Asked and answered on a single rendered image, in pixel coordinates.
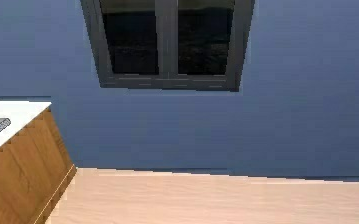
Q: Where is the grey framed window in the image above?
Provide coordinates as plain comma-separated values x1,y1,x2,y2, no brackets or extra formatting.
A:
79,0,256,93

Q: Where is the wooden cupboard with white top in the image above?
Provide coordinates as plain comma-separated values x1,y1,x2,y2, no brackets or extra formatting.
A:
0,100,78,224

